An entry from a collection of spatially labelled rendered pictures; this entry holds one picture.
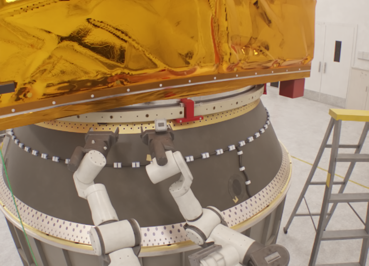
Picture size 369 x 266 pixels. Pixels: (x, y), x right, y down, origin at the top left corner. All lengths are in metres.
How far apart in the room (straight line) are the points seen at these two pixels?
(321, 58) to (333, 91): 1.04
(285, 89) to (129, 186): 1.33
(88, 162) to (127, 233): 0.26
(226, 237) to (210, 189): 0.42
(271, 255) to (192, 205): 0.31
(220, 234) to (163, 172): 0.29
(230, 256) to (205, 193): 0.61
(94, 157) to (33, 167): 0.69
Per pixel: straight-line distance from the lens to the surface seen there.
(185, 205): 0.97
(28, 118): 1.10
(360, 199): 2.36
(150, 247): 1.28
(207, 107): 1.32
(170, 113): 1.24
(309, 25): 2.00
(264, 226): 1.73
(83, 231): 1.36
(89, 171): 0.91
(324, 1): 9.18
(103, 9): 1.07
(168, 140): 0.99
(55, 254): 1.59
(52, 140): 1.45
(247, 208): 1.47
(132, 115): 1.23
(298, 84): 2.12
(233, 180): 1.43
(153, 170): 0.90
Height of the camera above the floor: 2.06
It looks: 20 degrees down
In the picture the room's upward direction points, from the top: straight up
